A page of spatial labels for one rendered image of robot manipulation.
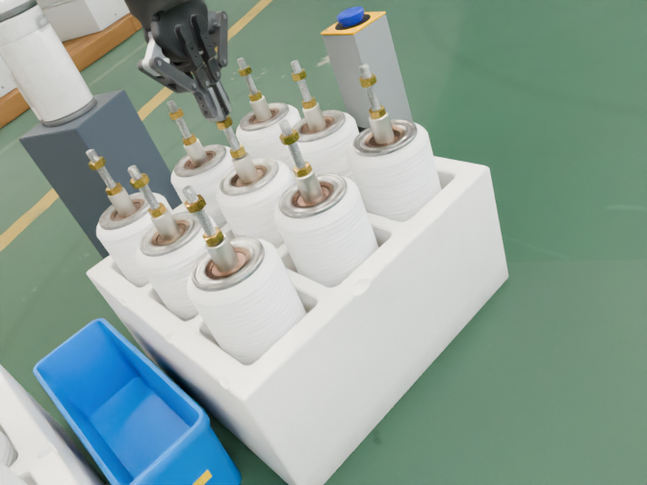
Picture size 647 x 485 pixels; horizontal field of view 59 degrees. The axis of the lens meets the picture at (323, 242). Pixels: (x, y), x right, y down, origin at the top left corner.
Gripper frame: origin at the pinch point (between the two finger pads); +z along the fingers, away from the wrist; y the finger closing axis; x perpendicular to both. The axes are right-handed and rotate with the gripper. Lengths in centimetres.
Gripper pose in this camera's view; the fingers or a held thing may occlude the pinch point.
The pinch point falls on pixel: (213, 101)
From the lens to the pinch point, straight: 66.1
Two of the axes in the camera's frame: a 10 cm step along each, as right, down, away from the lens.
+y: 4.5, -6.4, 6.2
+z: 3.1, 7.6, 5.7
